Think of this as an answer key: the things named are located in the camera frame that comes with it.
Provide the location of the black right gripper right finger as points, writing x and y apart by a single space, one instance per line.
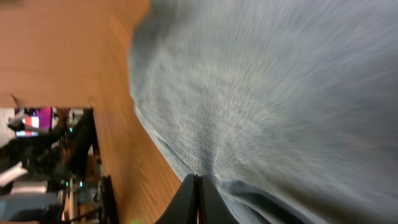
211 206

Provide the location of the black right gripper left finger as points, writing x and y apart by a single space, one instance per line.
183 207

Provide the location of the light blue denim jeans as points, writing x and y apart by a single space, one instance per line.
286 101

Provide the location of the cluttered background equipment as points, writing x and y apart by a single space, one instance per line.
51 170

